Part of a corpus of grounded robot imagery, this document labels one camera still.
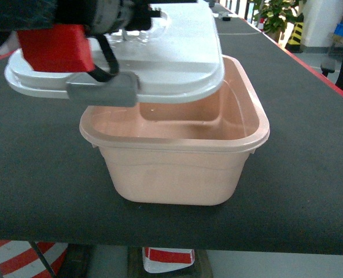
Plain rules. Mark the red grey gripper body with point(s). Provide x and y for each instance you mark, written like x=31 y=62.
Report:
x=76 y=43

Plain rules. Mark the white plastic box lid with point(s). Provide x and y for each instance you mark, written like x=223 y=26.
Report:
x=178 y=60

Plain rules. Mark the pink plastic box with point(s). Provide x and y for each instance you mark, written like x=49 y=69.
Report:
x=190 y=153

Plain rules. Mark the black table mat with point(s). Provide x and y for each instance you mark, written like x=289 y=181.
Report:
x=55 y=187

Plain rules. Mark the green potted plant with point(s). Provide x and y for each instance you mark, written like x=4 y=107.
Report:
x=272 y=17

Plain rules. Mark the left red white cone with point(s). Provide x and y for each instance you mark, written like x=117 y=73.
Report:
x=43 y=259

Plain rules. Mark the red white traffic cone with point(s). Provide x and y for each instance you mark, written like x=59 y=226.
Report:
x=167 y=262

